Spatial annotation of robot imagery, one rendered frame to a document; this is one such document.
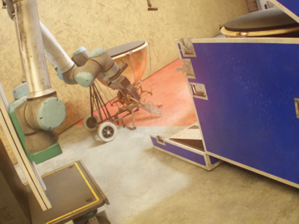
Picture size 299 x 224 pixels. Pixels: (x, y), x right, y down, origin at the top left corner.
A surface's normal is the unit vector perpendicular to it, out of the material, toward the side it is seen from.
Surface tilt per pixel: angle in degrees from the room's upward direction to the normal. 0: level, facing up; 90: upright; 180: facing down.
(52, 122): 95
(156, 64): 90
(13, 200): 90
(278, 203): 0
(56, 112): 95
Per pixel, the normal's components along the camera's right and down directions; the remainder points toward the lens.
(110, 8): 0.78, -0.02
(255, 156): -0.82, 0.41
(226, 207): -0.29, -0.90
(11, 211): 0.41, 0.19
